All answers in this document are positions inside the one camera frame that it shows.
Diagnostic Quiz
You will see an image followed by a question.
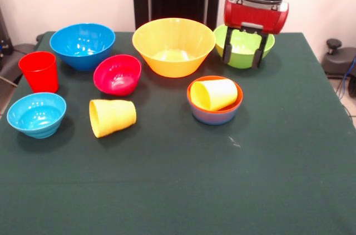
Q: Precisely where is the red cup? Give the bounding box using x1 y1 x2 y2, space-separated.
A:
18 51 60 93

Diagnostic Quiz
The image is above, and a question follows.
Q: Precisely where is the large orange-yellow bowl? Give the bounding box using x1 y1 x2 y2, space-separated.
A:
132 17 217 78

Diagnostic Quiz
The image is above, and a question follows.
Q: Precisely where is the small magenta bowl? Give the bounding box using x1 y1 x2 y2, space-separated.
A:
93 54 142 97

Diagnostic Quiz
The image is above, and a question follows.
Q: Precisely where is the orange-yellow cup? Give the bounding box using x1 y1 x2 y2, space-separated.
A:
121 99 137 133

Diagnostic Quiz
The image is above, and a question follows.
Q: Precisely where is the large blue bowl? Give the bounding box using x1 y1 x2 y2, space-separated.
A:
49 22 116 71

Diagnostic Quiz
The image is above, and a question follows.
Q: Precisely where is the small orange-red bowl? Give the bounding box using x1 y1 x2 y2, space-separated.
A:
186 75 244 114

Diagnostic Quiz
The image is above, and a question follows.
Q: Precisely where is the yellow cup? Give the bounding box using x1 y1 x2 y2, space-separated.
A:
190 78 239 112
88 99 123 139

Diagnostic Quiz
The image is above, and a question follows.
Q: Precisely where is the small light blue bowl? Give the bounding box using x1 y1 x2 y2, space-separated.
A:
6 92 67 139

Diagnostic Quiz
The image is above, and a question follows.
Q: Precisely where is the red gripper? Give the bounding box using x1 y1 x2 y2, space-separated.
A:
221 0 290 69

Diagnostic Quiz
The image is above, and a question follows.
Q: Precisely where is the large green bowl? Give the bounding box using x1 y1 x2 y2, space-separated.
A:
213 24 276 69

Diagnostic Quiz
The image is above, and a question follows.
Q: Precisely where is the dark green tablecloth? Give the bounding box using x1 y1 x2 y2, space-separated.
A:
0 31 356 235

